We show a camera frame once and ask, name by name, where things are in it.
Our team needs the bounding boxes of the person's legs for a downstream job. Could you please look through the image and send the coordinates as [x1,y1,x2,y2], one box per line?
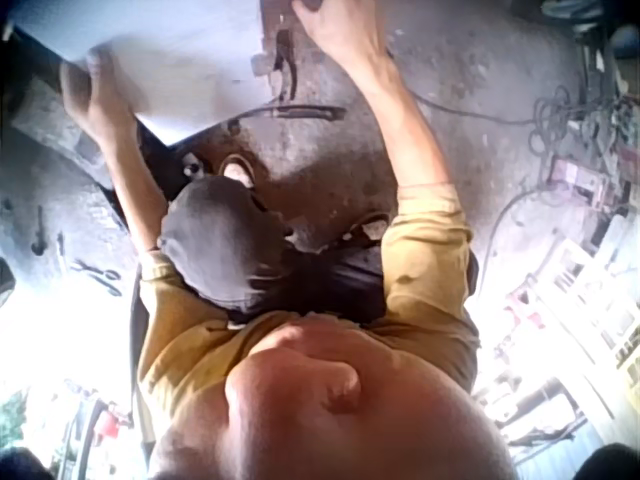
[158,153,392,327]

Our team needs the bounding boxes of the white slatted rack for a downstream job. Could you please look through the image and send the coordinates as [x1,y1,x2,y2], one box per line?
[499,237,640,416]

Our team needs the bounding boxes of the person's left hand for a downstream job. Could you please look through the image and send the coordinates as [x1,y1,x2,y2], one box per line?
[59,47,140,147]

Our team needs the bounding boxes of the white sheet panel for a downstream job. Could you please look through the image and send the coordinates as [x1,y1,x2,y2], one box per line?
[8,0,272,147]

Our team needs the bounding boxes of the coil of dark cables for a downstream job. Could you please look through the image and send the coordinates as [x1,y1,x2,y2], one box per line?
[527,83,581,156]

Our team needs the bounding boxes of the heap of workshop tools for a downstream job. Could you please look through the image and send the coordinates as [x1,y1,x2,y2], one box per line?
[542,0,640,236]

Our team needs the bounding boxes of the black floor cable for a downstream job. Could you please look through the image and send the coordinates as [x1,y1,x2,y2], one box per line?
[399,84,539,127]

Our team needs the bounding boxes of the person's right hand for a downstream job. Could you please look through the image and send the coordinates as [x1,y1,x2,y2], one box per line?
[292,0,390,67]

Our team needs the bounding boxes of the long black flat bar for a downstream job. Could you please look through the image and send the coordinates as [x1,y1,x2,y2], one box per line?
[228,103,347,123]

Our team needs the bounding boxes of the metal pliers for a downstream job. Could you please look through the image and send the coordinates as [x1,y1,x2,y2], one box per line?
[69,258,124,298]

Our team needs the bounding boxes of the black curved hook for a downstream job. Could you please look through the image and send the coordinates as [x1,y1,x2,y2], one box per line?
[271,28,300,103]

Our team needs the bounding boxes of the red canister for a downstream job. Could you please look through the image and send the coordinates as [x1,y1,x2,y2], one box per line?
[98,408,122,439]

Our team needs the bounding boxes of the dark metal hook tool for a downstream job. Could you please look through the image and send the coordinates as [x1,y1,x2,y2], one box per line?
[29,203,52,257]

